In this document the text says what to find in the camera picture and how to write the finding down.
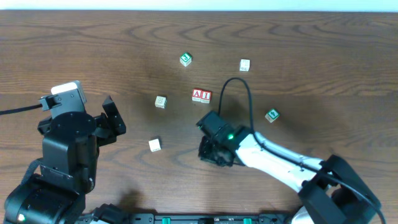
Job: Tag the plain wooden block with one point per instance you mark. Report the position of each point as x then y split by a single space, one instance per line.
160 102
244 65
154 145

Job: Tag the plain wooden block centre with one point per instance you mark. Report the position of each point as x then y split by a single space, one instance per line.
160 102

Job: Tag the plain wooden block lower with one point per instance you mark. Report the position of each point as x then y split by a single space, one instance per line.
154 145

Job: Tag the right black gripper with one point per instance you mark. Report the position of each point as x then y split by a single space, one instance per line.
211 152

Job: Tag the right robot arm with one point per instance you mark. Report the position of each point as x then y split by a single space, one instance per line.
330 191

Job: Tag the green letter J block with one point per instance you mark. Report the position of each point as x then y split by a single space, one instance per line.
185 59

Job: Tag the green number 4 block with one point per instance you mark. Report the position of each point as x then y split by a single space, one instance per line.
272 115

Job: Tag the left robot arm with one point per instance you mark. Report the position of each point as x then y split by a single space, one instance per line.
54 186

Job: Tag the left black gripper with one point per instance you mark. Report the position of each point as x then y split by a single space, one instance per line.
104 125

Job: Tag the plain wooden block top right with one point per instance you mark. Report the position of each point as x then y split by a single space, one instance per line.
244 65

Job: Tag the red letter A block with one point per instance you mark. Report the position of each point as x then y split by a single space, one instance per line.
196 94

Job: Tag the red letter I block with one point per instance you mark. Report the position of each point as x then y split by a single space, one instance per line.
206 96

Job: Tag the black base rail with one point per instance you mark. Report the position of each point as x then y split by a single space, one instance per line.
265 218

